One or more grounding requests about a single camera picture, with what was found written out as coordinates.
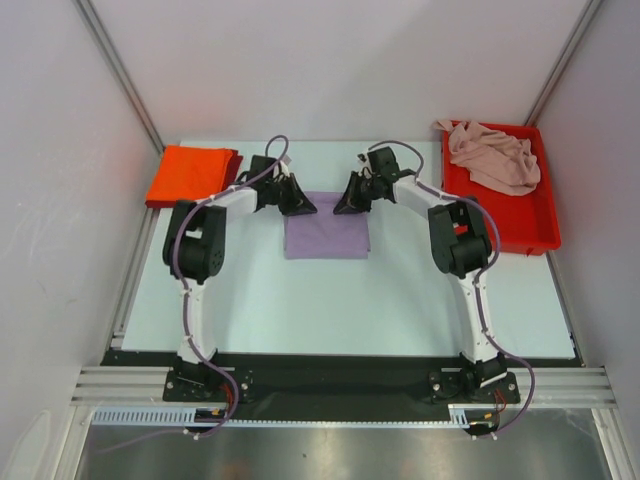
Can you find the aluminium frame rail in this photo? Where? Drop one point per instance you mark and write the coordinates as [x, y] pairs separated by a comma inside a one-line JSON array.
[[555, 388]]

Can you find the crumpled pink t-shirt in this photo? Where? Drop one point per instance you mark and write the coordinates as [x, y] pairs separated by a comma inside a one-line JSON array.
[[494, 159]]

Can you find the purple t-shirt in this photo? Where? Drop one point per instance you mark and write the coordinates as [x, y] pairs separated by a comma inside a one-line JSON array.
[[325, 235]]

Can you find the aluminium corner post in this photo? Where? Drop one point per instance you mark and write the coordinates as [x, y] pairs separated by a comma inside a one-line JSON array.
[[577, 35], [103, 40]]

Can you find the right aluminium corner post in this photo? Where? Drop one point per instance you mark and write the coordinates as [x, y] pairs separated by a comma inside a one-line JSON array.
[[577, 35]]

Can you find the folded dark red t-shirt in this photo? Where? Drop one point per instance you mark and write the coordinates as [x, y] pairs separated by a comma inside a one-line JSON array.
[[231, 175]]

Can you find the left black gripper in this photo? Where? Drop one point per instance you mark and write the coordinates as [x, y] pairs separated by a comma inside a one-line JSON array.
[[298, 203]]

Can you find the left aluminium corner post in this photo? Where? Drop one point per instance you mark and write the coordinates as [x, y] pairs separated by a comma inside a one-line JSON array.
[[103, 40]]

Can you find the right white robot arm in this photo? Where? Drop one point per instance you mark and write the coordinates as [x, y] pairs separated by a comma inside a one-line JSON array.
[[460, 247]]

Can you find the red plastic bin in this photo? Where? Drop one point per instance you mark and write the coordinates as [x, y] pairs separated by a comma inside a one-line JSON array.
[[527, 224]]

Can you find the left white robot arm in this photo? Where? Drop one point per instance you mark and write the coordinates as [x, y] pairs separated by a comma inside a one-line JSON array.
[[195, 246]]

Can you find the white slotted cable duct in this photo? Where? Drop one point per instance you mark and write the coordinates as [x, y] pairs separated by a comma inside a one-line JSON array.
[[204, 418]]

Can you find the folded orange t-shirt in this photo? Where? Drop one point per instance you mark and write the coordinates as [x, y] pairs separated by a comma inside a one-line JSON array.
[[187, 174]]

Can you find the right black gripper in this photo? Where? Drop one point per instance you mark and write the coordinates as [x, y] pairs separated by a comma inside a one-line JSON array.
[[360, 190]]

